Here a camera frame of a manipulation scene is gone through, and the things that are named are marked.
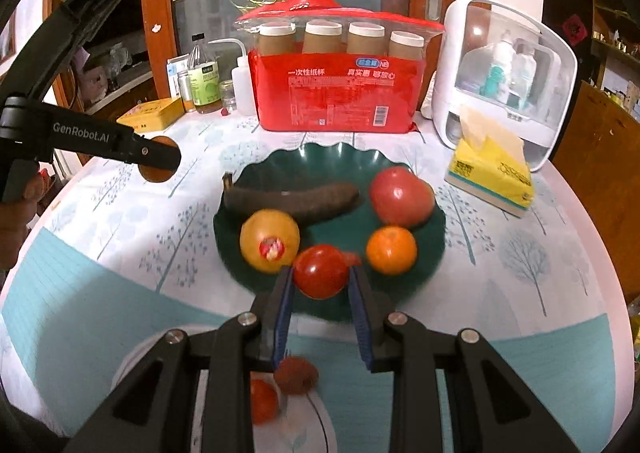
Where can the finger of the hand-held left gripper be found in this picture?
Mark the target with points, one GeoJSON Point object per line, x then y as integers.
{"type": "Point", "coordinates": [160, 155]}

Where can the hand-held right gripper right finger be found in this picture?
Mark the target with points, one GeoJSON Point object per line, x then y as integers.
{"type": "Point", "coordinates": [361, 318]}

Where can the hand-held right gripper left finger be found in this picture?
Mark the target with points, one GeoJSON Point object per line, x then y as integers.
{"type": "Point", "coordinates": [282, 318]}

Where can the small round orange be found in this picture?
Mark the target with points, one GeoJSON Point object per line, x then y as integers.
{"type": "Point", "coordinates": [155, 176]}

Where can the red cherry tomato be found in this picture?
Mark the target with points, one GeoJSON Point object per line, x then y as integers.
{"type": "Point", "coordinates": [263, 400]}
{"type": "Point", "coordinates": [320, 272]}

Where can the mandarin orange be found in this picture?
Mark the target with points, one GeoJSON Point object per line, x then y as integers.
{"type": "Point", "coordinates": [391, 249]}

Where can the large orange with sticker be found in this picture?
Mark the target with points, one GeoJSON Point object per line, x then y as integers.
{"type": "Point", "coordinates": [267, 233]}

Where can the dark green scalloped plate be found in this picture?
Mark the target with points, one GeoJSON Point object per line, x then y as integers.
{"type": "Point", "coordinates": [345, 233]}

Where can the white leaf print plate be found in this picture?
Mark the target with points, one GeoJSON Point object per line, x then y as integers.
{"type": "Point", "coordinates": [310, 425]}

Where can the dark overripe banana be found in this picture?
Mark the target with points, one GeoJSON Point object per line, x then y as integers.
{"type": "Point", "coordinates": [300, 200]}

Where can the red apple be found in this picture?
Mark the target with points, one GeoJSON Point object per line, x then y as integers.
{"type": "Point", "coordinates": [402, 195]}

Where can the person's left hand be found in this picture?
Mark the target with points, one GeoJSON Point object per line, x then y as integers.
{"type": "Point", "coordinates": [17, 228]}

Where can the yellow tin box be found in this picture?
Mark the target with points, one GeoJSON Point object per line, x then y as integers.
{"type": "Point", "coordinates": [150, 115]}

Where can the dark red plum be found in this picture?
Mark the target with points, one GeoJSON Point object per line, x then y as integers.
{"type": "Point", "coordinates": [296, 375]}

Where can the kitchen counter with cabinets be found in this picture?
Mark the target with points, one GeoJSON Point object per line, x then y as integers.
{"type": "Point", "coordinates": [120, 83]}

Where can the white and blue carton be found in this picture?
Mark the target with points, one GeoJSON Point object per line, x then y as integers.
{"type": "Point", "coordinates": [175, 73]}

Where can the glass bottle with green label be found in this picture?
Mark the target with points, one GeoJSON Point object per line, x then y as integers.
{"type": "Point", "coordinates": [205, 83]}

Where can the small glass jar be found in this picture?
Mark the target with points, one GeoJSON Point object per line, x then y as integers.
{"type": "Point", "coordinates": [227, 95]}

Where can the white squeeze bottle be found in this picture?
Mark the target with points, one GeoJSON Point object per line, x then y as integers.
{"type": "Point", "coordinates": [245, 88]}

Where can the red pack of paper cups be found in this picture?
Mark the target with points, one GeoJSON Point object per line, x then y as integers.
{"type": "Point", "coordinates": [335, 93]}

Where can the yellow tissue pack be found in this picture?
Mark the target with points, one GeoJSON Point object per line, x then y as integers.
{"type": "Point", "coordinates": [492, 173]}

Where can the white cosmetic storage box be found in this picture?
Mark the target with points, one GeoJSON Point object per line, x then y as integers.
{"type": "Point", "coordinates": [452, 83]}

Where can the wooden shelf cabinet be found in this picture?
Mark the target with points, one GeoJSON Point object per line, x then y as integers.
{"type": "Point", "coordinates": [600, 133]}

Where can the red paper wall decoration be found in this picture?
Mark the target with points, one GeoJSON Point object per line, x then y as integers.
{"type": "Point", "coordinates": [573, 31]}

